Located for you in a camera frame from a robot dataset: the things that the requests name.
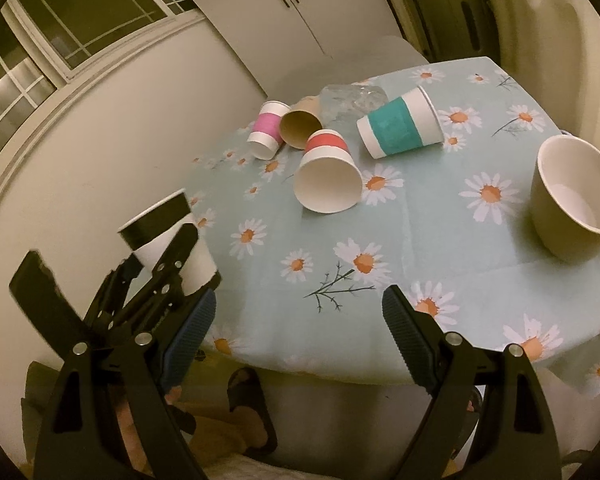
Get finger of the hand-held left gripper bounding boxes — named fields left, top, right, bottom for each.
left=9, top=250, right=146, bottom=346
left=102, top=222, right=201, bottom=343

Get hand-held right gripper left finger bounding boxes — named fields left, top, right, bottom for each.
left=30, top=290, right=218, bottom=480

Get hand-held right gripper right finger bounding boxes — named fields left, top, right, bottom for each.
left=381, top=285, right=574, bottom=480

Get black band paper cup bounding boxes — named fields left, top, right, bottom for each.
left=117, top=188, right=220, bottom=297

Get pink band paper cup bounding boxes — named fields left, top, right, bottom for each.
left=246, top=101, right=292, bottom=161

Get red band paper cup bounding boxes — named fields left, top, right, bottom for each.
left=293, top=129, right=363, bottom=215

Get brown paper cup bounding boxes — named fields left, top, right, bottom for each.
left=279, top=97, right=326, bottom=150

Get teal band paper cup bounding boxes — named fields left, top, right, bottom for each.
left=356, top=86, right=446, bottom=160

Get clear plastic cup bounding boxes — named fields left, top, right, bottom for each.
left=319, top=83, right=388, bottom=123

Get black slipper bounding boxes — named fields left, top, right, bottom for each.
left=227, top=367, right=279, bottom=454
left=166, top=387, right=199, bottom=436

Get daisy print tablecloth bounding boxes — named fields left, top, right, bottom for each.
left=180, top=56, right=600, bottom=399

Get beige ceramic mug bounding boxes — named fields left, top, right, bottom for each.
left=530, top=135, right=600, bottom=264

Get white framed window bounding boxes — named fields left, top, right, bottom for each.
left=0, top=0, right=202, bottom=148

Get white wardrobe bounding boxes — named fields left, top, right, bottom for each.
left=157, top=0, right=407, bottom=57

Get dark framed door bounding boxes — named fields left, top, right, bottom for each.
left=374, top=0, right=502, bottom=62

